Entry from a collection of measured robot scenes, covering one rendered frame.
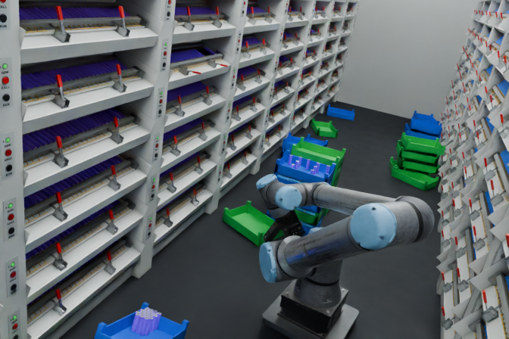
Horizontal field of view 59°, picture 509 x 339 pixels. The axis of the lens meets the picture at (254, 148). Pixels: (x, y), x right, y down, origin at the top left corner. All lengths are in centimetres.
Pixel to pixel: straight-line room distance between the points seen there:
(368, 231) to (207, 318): 97
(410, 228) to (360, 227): 13
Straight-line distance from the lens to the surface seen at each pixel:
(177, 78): 190
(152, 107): 178
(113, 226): 184
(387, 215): 121
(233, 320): 199
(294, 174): 251
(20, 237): 145
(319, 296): 186
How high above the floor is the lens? 133
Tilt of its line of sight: 21 degrees down
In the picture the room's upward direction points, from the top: 10 degrees clockwise
